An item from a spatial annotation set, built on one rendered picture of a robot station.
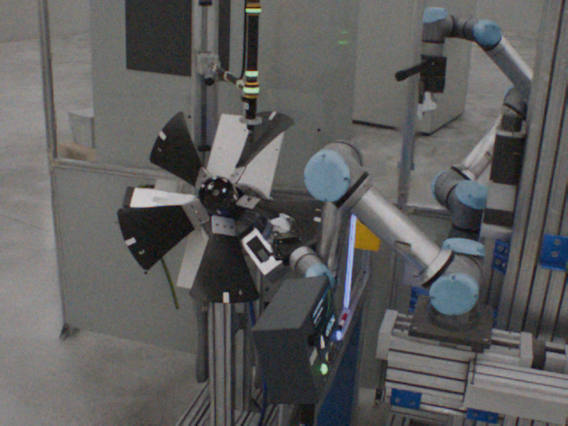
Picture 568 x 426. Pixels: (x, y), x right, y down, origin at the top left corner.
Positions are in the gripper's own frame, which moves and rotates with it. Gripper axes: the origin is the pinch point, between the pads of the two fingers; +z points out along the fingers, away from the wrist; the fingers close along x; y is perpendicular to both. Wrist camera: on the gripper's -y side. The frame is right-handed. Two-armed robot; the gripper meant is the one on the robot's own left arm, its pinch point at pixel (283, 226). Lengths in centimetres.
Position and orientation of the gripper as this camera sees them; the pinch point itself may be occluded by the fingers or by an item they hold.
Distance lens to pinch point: 206.2
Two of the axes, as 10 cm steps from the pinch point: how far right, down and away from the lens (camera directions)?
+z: -3.5, -4.1, 8.4
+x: -0.3, 9.0, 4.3
